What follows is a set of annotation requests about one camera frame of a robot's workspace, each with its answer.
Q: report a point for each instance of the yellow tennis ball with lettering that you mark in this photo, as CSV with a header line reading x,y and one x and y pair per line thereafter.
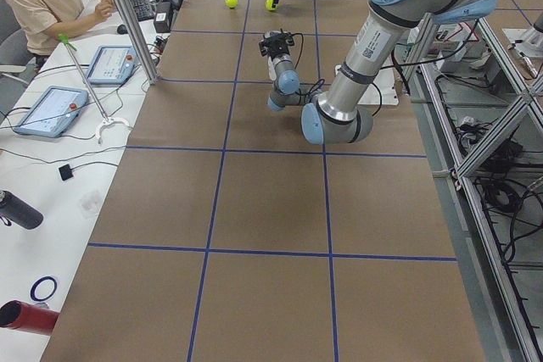
x,y
270,5

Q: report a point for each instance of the white blue tennis ball can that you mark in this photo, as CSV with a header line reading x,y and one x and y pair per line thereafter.
x,y
271,69

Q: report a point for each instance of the black box with white label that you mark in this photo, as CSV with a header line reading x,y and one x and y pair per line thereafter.
x,y
163,17

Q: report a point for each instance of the black keyboard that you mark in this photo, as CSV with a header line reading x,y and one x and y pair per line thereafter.
x,y
142,9

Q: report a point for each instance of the upper teach pendant tablet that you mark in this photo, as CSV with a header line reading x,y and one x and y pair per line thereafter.
x,y
112,65

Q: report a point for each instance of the teach pendant tablet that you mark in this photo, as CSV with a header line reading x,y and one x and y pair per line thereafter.
x,y
112,65
53,113

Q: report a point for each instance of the reacher grabber stick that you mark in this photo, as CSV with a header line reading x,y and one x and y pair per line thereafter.
x,y
107,121

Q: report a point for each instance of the lower teach pendant tablet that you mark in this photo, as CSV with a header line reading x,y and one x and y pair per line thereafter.
x,y
53,113

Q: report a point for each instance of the small black square pad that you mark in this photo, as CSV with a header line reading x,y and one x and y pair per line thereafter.
x,y
65,172

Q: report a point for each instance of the black water bottle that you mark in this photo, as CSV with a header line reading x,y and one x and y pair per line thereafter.
x,y
16,211

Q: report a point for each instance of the red cylinder bottle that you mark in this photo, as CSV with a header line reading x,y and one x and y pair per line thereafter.
x,y
17,315

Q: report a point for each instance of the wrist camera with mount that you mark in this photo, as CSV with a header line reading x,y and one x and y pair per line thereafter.
x,y
279,36

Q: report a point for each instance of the aluminium frame post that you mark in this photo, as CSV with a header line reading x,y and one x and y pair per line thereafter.
x,y
138,40

